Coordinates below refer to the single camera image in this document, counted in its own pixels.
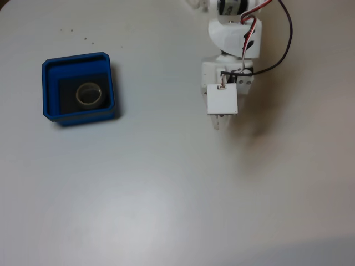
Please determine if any blue plastic box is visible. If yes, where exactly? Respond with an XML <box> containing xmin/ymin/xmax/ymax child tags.
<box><xmin>41</xmin><ymin>51</ymin><xmax>116</xmax><ymax>127</ymax></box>

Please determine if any dark grey bottom liner sheet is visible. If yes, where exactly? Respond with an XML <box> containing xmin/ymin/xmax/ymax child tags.
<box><xmin>58</xmin><ymin>72</ymin><xmax>109</xmax><ymax>114</ymax></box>

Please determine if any black tape roll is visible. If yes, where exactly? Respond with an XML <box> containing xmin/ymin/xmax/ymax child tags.
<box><xmin>72</xmin><ymin>80</ymin><xmax>108</xmax><ymax>110</ymax></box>

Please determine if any red white black servo cable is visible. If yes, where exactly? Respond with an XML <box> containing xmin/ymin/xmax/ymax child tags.
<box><xmin>240</xmin><ymin>0</ymin><xmax>275</xmax><ymax>71</ymax></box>

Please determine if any white camera box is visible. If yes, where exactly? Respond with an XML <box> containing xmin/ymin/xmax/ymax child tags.
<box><xmin>207</xmin><ymin>83</ymin><xmax>239</xmax><ymax>115</ymax></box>

